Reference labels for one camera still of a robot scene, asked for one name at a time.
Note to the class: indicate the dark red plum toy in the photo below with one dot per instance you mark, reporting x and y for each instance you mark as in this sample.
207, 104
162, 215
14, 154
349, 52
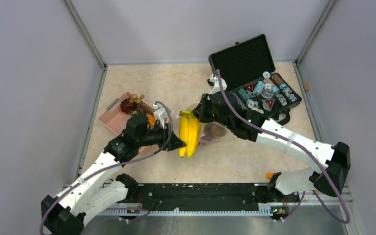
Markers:
128, 106

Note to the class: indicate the pink plastic food basket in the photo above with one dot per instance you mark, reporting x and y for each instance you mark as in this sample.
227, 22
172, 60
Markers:
123, 116

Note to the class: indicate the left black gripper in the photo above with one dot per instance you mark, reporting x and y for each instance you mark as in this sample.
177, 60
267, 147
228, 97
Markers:
175, 143

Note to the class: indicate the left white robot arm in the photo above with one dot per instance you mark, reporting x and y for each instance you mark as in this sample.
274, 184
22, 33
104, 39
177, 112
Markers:
69, 212

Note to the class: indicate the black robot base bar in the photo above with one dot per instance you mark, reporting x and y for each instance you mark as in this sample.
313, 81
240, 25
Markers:
198, 197

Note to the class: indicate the brown mushroom toy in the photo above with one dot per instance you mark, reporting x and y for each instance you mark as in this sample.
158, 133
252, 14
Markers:
214, 131

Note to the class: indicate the light blue poker chip stack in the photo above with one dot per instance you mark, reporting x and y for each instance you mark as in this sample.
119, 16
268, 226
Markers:
258, 88

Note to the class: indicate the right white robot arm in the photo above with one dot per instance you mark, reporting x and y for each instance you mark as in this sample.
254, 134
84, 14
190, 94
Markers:
328, 165

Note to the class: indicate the yellow banana bunch toy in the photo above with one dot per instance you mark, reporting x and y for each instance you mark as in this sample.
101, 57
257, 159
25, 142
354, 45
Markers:
189, 132

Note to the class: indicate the clear zip top bag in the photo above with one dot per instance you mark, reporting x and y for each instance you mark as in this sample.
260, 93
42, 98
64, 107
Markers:
202, 140

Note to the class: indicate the green poker chip stack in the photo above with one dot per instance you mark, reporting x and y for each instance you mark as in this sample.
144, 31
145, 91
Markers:
245, 94

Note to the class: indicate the black poker chip case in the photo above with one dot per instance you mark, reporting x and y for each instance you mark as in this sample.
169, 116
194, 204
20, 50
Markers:
243, 65

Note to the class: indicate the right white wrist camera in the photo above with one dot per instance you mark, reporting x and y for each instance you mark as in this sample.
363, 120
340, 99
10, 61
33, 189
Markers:
216, 84

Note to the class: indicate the tan longan fruit cluster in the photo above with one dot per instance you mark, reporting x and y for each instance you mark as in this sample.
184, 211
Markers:
136, 99

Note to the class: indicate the orange spiky fruit toy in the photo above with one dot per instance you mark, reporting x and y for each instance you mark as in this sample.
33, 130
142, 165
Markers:
151, 120

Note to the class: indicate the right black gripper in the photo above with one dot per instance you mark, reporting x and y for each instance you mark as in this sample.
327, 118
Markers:
200, 109

